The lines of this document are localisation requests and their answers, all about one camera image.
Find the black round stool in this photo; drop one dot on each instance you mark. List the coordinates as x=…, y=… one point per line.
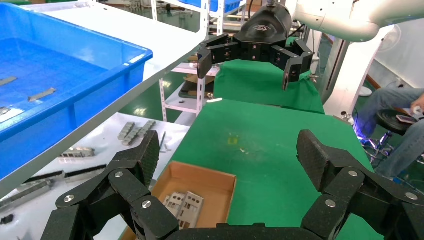
x=391, y=122

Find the white fan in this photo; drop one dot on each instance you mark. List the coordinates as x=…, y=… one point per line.
x=389, y=39

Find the shiny slotted metal rail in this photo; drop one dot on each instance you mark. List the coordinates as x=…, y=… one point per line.
x=78, y=152

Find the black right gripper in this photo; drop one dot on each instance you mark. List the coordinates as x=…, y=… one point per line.
x=265, y=30

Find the blue plastic tray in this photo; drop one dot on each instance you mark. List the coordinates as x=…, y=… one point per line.
x=99, y=96

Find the bent grey metal bracket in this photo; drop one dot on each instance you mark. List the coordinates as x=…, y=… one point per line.
x=26, y=193

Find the smartphone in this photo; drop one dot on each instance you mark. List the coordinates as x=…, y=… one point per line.
x=405, y=119

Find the silver perforated metal plate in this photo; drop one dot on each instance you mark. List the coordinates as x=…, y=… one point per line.
x=192, y=207
x=174, y=200

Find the white robot torso column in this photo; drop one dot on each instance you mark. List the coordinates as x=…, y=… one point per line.
x=357, y=76

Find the large green table cloth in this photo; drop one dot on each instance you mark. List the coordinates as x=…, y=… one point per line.
x=265, y=149

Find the person's bare hand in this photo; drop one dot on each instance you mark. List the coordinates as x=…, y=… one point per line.
x=419, y=104

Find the blue storage bin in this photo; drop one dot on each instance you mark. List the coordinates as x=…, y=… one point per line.
x=225, y=5

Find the person's blue jeans legs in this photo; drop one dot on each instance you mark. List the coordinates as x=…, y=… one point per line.
x=391, y=99

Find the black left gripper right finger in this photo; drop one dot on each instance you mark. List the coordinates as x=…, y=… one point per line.
x=344, y=185

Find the small green table cloth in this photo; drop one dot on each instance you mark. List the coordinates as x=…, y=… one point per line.
x=258, y=86

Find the white lower shelf board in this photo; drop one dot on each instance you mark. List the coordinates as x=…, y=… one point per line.
x=99, y=139

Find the shallow cardboard box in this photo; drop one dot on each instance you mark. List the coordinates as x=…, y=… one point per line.
x=198, y=177

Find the small black block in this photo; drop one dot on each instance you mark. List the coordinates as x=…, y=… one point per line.
x=6, y=219

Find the thin metal rod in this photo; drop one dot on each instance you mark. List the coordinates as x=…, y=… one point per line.
x=162, y=140

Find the toothed metal comb strip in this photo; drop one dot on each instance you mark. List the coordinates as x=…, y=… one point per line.
x=147, y=127
x=126, y=130
x=132, y=136

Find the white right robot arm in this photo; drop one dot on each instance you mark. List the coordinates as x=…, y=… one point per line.
x=348, y=20

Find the white storage rack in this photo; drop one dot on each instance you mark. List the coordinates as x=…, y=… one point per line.
x=199, y=96

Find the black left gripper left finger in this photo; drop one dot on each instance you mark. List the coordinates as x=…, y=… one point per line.
x=129, y=185

